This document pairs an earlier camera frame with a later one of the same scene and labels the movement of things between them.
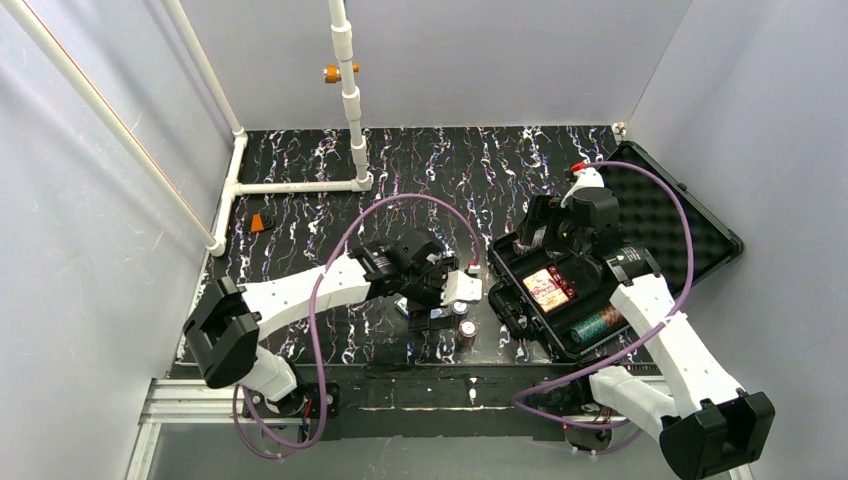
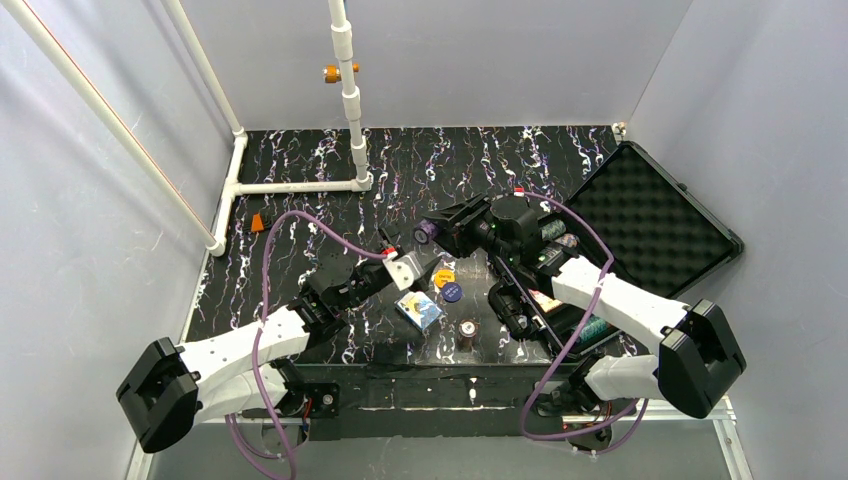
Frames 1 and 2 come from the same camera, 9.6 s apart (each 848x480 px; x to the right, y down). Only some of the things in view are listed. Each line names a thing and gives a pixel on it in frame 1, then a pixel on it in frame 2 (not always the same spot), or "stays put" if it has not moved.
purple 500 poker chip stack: [459, 311] to [425, 232]
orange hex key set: [256, 223] stays put
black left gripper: [427, 291] to [382, 273]
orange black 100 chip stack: [466, 336] stays put
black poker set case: [562, 299] stays put
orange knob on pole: [332, 73] stays put
